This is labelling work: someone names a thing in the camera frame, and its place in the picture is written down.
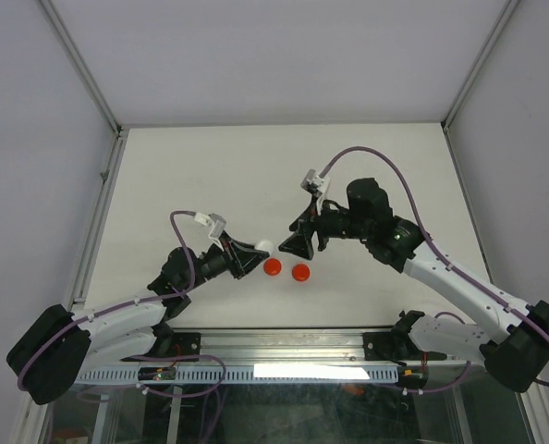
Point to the orange earbud case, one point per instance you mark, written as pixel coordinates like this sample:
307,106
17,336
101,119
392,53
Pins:
272,267
301,272

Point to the aluminium mounting rail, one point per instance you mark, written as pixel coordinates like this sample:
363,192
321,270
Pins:
287,345

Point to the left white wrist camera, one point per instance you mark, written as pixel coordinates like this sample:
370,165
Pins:
215,225

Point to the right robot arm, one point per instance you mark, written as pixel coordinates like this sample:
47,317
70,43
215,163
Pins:
508,336

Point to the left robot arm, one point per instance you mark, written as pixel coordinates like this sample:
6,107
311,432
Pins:
61,345

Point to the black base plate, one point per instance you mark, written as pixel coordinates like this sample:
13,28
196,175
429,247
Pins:
387,346
174,344

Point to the white slotted cable duct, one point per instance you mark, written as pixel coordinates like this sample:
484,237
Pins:
116,375

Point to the white earbud case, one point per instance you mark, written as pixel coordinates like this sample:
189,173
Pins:
265,246

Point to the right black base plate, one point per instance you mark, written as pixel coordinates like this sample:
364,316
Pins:
387,346

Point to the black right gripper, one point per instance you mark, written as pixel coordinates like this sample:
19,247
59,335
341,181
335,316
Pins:
300,242

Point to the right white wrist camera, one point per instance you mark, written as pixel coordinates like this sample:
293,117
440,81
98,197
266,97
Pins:
317,187

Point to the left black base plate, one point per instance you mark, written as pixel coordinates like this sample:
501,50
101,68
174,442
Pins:
174,344

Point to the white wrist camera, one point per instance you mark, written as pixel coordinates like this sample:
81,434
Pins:
317,187
215,225

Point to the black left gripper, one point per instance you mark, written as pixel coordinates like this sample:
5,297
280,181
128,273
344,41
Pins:
238,263

